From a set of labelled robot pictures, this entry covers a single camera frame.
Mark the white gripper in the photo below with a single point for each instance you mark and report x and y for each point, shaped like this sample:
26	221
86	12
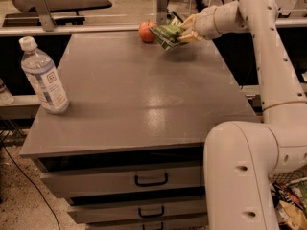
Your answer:
205	25

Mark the green jalapeno chip bag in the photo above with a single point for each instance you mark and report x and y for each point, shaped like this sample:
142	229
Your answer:
167	34

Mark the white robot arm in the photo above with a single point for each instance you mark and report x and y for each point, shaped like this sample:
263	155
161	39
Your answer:
240	157

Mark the red apple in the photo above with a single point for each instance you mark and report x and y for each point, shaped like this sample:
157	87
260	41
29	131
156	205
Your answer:
144	31

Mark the dark bench table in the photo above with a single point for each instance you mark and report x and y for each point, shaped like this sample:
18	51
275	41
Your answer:
28	14

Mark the grey drawer cabinet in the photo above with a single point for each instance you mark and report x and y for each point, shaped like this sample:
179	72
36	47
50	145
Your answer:
131	104

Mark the clear plastic water bottle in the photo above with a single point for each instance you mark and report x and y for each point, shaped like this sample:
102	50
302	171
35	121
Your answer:
43	76

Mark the middle grey drawer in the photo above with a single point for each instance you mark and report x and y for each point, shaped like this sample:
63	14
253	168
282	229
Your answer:
141	209

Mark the grey drawer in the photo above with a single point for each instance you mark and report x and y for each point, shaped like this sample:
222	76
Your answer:
163	224
141	209
123	180

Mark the bottom grey drawer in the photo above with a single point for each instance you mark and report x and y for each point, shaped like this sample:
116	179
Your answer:
163	224

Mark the snack bags in basket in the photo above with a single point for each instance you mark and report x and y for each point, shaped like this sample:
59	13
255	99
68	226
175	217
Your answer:
290	204

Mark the top grey drawer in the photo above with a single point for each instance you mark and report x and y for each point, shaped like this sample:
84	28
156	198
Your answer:
123	180

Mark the middle metal bracket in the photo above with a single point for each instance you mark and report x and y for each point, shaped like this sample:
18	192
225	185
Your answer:
161	12

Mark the metal bracket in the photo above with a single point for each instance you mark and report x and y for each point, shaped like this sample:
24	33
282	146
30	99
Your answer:
47	22
161	12

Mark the left metal bracket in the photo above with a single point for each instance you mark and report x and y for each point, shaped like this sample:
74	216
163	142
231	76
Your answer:
47	22

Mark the wire basket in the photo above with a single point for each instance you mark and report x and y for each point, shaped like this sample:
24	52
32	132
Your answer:
288	177

